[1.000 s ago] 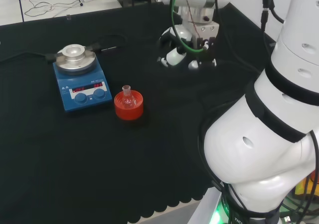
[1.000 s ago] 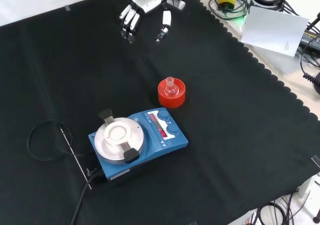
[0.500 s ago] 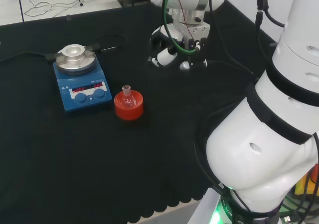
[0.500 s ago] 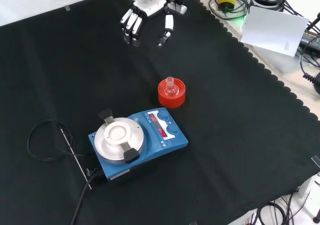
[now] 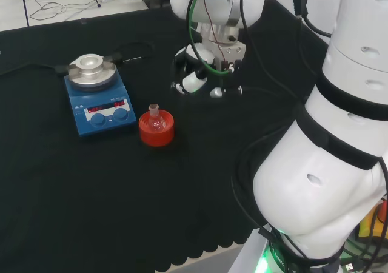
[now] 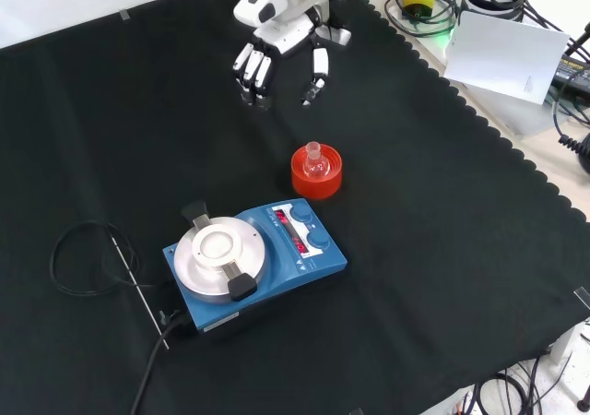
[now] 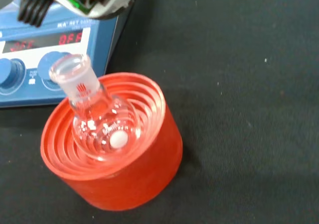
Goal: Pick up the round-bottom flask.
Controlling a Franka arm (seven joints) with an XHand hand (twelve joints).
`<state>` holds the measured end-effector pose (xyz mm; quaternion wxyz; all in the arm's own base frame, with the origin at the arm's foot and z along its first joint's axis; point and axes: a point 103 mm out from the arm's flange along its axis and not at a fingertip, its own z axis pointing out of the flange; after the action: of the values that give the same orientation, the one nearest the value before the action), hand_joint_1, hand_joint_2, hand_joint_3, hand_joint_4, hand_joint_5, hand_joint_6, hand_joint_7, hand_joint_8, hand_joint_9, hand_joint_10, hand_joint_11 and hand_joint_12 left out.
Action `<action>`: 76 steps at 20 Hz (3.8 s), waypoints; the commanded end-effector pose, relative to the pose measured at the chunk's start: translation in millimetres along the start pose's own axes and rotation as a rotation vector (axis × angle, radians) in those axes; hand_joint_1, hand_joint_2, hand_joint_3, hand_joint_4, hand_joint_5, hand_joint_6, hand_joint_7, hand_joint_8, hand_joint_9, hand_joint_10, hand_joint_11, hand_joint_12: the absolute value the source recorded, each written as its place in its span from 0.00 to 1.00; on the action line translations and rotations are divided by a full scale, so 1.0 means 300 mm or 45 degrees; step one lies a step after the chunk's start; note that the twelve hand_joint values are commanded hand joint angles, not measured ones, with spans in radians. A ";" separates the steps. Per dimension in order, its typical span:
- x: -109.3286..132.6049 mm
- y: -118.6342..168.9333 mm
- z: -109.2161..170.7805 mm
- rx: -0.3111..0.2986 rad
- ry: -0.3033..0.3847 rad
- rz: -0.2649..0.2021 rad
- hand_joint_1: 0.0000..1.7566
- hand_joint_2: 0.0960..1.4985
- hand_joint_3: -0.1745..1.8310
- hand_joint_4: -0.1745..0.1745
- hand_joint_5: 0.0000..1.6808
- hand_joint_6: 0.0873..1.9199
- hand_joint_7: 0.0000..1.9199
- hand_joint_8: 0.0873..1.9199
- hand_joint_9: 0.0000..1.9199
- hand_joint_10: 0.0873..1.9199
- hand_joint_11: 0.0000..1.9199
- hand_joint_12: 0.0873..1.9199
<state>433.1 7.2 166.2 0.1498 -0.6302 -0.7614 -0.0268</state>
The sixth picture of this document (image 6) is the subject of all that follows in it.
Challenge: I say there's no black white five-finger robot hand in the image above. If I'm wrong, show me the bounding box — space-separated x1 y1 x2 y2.
231 0 352 111

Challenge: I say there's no clear glass round-bottom flask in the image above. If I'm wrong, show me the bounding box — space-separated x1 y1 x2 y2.
302 141 329 180

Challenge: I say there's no pale white board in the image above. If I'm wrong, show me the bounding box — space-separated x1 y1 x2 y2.
443 10 572 107

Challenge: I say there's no blue-base heater with steel plate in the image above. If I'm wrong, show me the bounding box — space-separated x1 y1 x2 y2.
161 197 349 338

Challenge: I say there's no black bench cloth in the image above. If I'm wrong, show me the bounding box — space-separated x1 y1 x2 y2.
0 0 590 415

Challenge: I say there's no black power adapter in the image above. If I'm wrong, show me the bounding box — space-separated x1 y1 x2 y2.
551 52 590 94

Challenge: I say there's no thin metal probe rod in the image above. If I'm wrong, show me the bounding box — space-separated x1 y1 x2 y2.
109 235 171 350

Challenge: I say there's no orange-red flask support ring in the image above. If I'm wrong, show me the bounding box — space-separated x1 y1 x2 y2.
290 142 345 201

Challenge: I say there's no thin black probe cable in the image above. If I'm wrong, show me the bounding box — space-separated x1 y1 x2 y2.
49 219 160 296

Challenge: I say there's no black heater power cable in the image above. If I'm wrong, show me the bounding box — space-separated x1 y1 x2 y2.
129 311 188 415

